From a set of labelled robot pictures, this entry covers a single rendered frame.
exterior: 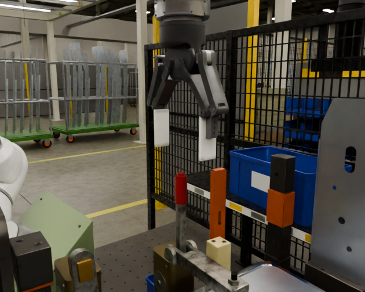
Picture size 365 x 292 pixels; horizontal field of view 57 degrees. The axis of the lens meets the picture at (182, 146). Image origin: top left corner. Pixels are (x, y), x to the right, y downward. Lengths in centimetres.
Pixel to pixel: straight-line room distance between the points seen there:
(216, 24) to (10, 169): 217
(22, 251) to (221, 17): 255
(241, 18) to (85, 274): 240
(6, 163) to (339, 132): 90
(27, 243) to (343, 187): 56
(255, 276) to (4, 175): 78
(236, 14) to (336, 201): 223
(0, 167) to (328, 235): 89
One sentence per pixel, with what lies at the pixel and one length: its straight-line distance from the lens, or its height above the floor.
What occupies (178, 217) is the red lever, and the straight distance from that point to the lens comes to 61.
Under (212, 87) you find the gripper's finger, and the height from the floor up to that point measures 136.
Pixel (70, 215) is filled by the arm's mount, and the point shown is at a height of 97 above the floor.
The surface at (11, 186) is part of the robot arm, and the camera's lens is 116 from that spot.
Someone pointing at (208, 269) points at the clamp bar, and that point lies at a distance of 58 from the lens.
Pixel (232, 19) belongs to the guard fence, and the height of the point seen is 183.
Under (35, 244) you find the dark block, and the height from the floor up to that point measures 112.
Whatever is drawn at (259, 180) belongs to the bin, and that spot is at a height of 110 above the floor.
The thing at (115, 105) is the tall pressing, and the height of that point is 76.
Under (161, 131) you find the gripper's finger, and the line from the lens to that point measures 63.
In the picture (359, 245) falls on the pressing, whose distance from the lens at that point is 72.
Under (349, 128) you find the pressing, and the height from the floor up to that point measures 129.
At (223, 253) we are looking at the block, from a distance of 68.
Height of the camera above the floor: 137
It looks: 11 degrees down
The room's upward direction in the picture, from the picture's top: straight up
